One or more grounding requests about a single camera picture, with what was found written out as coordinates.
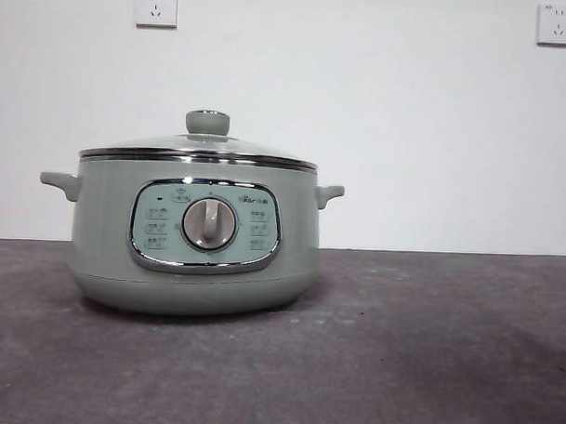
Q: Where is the glass lid with green knob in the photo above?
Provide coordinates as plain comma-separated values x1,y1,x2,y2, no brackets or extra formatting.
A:
77,104,321,172

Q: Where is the sage green electric pot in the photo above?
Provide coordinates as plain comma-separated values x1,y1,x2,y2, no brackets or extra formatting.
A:
33,154,346,323

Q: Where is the white wall socket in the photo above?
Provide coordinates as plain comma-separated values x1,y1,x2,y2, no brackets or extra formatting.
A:
134,0,178,31
536,1,566,48

